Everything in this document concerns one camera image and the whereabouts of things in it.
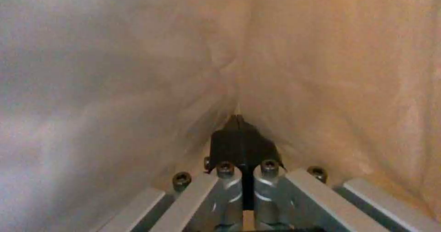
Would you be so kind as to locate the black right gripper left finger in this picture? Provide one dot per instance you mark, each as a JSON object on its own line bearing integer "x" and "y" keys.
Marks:
{"x": 225, "y": 149}

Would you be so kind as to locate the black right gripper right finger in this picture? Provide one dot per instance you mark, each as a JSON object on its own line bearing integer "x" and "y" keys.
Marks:
{"x": 258, "y": 146}

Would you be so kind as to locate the translucent white garbage bag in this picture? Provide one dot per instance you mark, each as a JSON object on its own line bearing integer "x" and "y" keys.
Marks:
{"x": 103, "y": 61}

